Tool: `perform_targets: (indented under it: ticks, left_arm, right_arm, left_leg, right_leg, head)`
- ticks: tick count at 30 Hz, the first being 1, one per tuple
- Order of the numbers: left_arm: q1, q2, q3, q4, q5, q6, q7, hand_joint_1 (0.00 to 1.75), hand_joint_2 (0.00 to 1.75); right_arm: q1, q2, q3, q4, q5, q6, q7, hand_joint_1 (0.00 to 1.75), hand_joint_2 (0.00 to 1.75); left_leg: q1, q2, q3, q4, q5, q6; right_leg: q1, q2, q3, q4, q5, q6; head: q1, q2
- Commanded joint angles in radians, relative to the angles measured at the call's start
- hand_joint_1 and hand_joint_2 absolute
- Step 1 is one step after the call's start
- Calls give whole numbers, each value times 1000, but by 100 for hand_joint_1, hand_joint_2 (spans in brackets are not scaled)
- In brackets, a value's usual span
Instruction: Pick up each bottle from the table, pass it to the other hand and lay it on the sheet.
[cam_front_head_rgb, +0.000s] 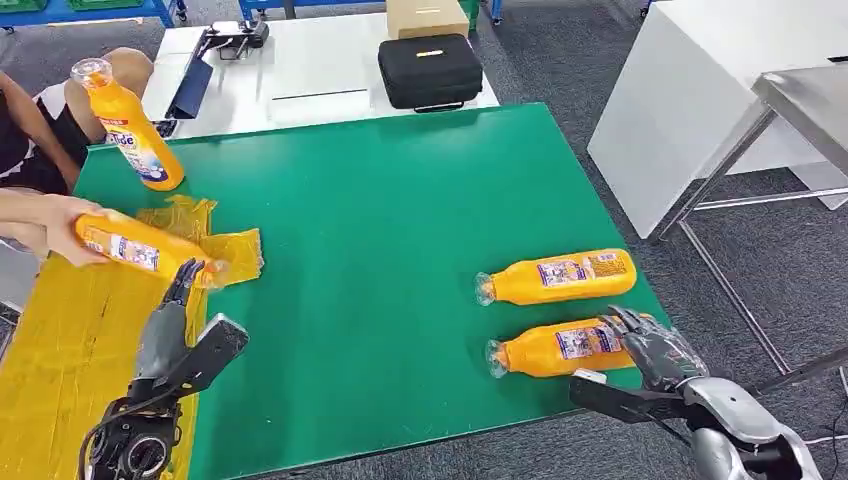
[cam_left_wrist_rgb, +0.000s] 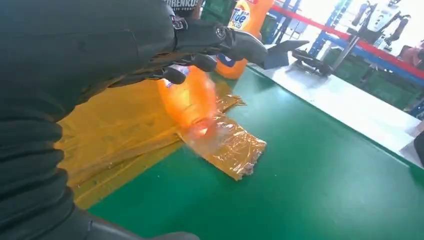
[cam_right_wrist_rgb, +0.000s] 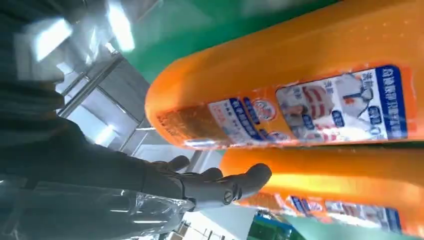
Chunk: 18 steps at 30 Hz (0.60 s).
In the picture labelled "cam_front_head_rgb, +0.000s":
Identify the person's hand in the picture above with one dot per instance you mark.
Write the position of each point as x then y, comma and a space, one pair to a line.
60, 228

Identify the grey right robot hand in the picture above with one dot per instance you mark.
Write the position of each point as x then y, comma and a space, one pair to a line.
662, 354

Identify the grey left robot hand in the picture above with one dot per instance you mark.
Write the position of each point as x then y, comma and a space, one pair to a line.
162, 338

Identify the orange drink bottle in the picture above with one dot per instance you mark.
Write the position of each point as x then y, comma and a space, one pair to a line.
563, 348
563, 275
146, 252
132, 132

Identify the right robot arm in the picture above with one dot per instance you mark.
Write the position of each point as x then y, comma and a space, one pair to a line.
742, 424

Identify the person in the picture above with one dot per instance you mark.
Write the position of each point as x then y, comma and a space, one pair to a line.
26, 146

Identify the smartphone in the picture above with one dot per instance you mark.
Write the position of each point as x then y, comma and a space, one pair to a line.
167, 128

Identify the blue shelf rack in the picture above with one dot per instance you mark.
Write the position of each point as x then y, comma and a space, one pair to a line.
278, 5
99, 13

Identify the green crate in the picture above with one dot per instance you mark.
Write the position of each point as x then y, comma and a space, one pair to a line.
470, 13
104, 3
20, 4

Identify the black handheld controller device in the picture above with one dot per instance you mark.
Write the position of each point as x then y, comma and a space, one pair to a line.
233, 34

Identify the white cabinet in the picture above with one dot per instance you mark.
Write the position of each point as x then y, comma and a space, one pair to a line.
676, 86

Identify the green table mat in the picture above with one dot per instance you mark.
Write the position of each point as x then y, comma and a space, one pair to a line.
397, 199

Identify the white table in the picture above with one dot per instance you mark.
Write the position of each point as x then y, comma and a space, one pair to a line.
311, 66

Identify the black carrying case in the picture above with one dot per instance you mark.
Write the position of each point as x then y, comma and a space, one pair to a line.
430, 71

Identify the cardboard box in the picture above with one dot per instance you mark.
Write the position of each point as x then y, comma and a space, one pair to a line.
425, 18

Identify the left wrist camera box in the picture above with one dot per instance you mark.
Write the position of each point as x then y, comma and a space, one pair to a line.
208, 354

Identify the steel frame table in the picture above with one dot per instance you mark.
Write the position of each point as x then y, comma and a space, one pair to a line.
808, 99

